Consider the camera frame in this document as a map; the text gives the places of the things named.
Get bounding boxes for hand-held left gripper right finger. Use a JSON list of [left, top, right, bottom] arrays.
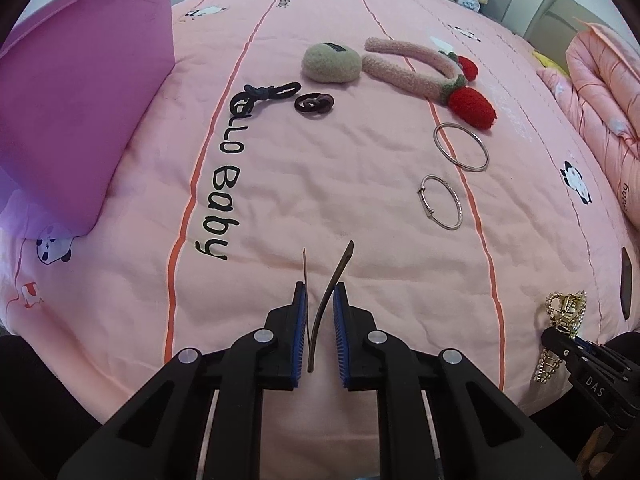
[[333, 281, 583, 480]]

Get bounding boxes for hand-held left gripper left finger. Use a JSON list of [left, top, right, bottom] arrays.
[[57, 281, 308, 480]]

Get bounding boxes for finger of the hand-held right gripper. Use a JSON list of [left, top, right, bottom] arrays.
[[541, 327, 596, 366]]

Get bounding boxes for gold hair claw clip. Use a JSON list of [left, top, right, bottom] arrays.
[[532, 290, 588, 386]]

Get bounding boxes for thin brown headband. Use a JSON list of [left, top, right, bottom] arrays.
[[301, 240, 356, 373]]

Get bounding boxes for beige plush hair clip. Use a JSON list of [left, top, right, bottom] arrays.
[[301, 41, 362, 83]]

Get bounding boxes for pink plastic bin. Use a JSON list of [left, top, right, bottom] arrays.
[[0, 0, 186, 241]]

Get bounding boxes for small textured silver bangle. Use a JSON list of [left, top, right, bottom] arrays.
[[418, 174, 464, 231]]

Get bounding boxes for large plain silver bangle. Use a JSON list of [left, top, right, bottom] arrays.
[[433, 122, 489, 173]]

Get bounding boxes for pink quilt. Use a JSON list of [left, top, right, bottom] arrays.
[[537, 22, 640, 231]]

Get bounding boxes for pink plush strawberry headband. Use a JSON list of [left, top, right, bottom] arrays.
[[361, 36, 497, 132]]

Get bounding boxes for yellow cloth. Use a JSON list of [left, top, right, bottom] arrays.
[[532, 50, 568, 73]]

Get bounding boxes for brown chain-link hair tie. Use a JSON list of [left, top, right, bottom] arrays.
[[294, 92, 334, 118]]

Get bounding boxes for dark knotted hair tie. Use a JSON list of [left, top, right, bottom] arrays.
[[231, 81, 302, 117]]

